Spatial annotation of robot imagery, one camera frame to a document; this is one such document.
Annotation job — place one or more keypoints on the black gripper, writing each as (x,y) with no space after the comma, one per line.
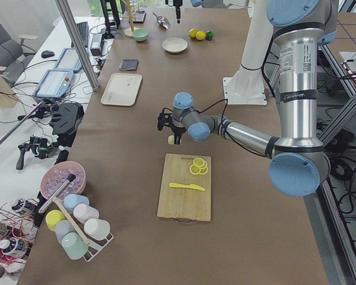
(176,130)

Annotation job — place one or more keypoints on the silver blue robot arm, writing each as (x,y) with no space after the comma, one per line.
(298,164)

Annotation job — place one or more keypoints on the cream rectangular tray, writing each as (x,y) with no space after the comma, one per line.
(121,90)

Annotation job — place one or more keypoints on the lemon slice top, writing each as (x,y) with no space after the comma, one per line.
(199,162)

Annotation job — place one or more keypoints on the lemon slice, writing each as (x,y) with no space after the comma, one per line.
(194,170)
(199,162)
(203,168)

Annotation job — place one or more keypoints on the lemon slice bottom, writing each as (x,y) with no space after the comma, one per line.
(194,170)

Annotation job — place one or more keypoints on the lemon slice right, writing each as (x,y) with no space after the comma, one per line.
(203,168)

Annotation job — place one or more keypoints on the yellow plastic knife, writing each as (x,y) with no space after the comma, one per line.
(185,186)

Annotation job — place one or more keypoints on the wooden cutting board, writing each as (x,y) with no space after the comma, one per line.
(184,204)

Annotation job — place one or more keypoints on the grey folded cloth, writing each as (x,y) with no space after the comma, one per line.
(129,65)

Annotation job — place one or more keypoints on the cream round plate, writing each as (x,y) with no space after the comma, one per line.
(174,45)

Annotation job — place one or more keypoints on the yellow toy lemon upper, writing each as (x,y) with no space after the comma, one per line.
(200,35)

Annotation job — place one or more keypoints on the yellow toy lemon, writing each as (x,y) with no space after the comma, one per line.
(192,33)
(200,35)

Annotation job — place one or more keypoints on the yellow toy lemon lower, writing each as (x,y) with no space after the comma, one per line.
(192,33)

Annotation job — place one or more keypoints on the mint green bowl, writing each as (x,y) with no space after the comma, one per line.
(140,35)

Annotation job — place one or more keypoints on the black plastic cover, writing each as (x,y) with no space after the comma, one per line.
(65,121)

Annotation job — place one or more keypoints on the wooden mug tree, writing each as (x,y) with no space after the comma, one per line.
(129,15)

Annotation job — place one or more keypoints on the metal scoop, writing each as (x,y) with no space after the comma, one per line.
(162,21)

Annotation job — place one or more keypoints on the white cup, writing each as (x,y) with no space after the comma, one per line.
(97,228)

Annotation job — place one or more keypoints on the pink cup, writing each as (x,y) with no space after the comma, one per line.
(83,212)

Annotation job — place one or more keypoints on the light blue cup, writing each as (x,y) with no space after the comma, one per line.
(72,200)

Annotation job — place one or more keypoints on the pink bowl with ice cubes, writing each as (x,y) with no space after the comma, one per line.
(58,174)

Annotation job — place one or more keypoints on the blue teach pendant far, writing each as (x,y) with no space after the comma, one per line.
(69,60)

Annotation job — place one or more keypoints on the blue teach pendant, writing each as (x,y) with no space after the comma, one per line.
(54,84)
(69,60)

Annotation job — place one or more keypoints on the blue teach pendant near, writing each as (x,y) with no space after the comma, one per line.
(54,84)

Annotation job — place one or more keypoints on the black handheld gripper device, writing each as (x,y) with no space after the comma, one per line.
(39,146)

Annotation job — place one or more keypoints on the white cup rack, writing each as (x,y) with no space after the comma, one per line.
(96,246)

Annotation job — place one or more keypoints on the black keyboard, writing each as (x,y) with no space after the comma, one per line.
(83,29)

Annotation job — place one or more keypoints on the grey blue cup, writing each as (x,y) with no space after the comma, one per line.
(62,228)

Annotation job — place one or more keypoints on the yellow cup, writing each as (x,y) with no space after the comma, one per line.
(53,217)

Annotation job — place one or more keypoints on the mint green cup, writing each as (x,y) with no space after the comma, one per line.
(74,246)

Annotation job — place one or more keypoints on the black computer mouse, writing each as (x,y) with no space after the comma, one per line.
(47,54)

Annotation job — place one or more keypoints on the grey office chair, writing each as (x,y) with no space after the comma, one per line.
(14,56)

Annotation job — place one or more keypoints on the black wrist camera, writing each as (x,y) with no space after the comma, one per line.
(164,119)

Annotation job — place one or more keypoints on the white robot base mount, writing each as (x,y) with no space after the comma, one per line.
(246,86)

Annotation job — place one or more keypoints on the metal ice scoop handle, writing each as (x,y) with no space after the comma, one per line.
(71,177)

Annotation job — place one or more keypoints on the aluminium frame post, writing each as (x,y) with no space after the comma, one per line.
(74,34)

